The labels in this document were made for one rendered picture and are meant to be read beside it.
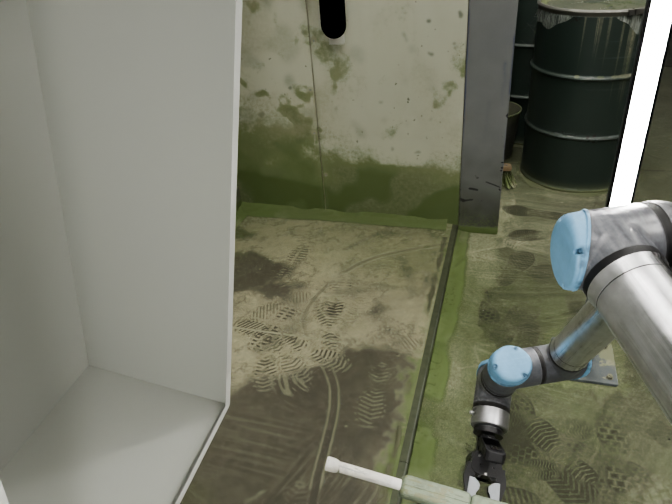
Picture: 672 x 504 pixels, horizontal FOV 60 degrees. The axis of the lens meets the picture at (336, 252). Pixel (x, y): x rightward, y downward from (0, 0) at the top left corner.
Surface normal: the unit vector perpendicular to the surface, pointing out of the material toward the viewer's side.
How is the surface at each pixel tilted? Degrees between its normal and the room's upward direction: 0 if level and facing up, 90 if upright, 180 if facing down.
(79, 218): 90
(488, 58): 90
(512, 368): 28
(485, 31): 90
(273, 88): 90
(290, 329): 0
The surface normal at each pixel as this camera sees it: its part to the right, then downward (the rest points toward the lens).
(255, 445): -0.07, -0.84
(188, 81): -0.23, 0.54
